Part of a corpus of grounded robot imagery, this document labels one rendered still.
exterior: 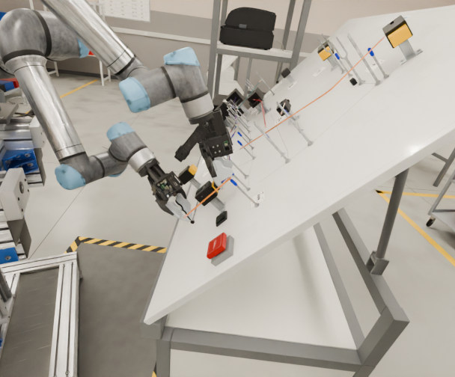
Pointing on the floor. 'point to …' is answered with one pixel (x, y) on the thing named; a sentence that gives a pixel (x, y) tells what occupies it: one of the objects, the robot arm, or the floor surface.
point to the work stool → (25, 105)
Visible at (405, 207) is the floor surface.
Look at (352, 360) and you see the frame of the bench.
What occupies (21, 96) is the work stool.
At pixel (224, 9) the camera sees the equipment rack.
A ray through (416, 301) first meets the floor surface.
